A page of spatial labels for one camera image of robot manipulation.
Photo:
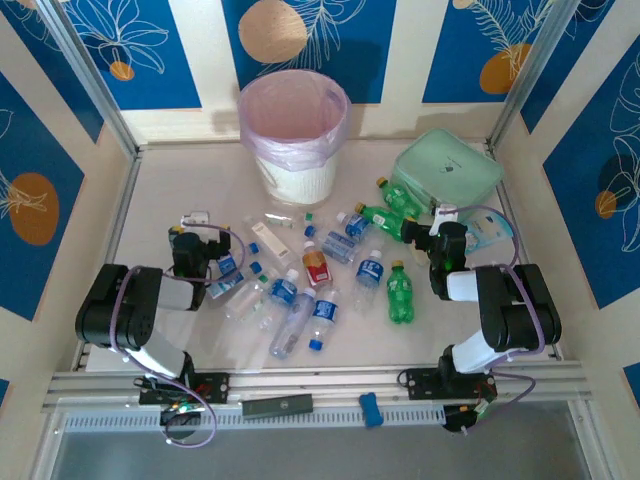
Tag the green bottle yellow cap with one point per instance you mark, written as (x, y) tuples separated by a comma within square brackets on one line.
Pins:
[(382, 217), (400, 197), (400, 300)]

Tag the pale blue label bottle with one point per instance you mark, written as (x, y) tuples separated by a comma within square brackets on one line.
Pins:
[(225, 286)]

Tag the blue label bottle white cap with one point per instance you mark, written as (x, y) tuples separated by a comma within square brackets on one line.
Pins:
[(369, 272), (356, 226), (283, 291)]

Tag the clear bottle green white label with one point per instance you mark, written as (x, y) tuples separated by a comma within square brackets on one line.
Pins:
[(242, 302)]

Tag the soda water bottle blue cap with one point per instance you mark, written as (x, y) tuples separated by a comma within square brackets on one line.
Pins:
[(337, 246)]

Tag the red orange label bottle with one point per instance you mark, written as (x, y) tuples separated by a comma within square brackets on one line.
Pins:
[(316, 270)]

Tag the tall clear bottle white cap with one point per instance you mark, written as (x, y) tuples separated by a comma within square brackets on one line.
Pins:
[(292, 325)]

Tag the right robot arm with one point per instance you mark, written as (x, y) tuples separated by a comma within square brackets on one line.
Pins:
[(520, 310)]

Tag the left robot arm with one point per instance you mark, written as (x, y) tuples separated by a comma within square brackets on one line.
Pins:
[(115, 310)]

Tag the white ribbed waste bin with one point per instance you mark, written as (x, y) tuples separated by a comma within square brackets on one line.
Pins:
[(300, 182)]

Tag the pink plastic bin liner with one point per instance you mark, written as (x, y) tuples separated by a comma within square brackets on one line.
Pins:
[(295, 107)]

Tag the blue white wipes packet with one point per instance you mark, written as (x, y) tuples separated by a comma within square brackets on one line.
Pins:
[(487, 228)]

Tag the small clear bottle green label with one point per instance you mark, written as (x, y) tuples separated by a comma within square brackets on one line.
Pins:
[(280, 220)]

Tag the mint green zip pouch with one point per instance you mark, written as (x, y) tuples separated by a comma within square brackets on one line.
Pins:
[(450, 165)]

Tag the clear bottle green band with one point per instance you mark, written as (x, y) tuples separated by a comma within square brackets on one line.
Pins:
[(310, 217)]

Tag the blue bone-shaped object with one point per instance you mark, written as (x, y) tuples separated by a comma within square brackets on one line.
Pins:
[(371, 410)]

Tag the dark grey flat device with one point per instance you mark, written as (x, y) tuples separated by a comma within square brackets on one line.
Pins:
[(277, 405)]

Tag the grey metal panel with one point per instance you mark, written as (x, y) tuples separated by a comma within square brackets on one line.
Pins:
[(320, 457)]

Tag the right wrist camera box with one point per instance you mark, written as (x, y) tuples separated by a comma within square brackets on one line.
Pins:
[(444, 213)]

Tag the aluminium side rail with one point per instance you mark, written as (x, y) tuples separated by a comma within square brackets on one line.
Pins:
[(122, 215), (510, 210)]

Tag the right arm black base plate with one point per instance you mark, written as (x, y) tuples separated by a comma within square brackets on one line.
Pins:
[(422, 384)]

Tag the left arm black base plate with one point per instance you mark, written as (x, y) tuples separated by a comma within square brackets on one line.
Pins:
[(215, 387)]

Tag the aluminium cross rail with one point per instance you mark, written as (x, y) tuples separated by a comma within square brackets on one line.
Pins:
[(325, 382)]

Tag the aluminium frame post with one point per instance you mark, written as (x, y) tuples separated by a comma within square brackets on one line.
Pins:
[(90, 80), (530, 75)]

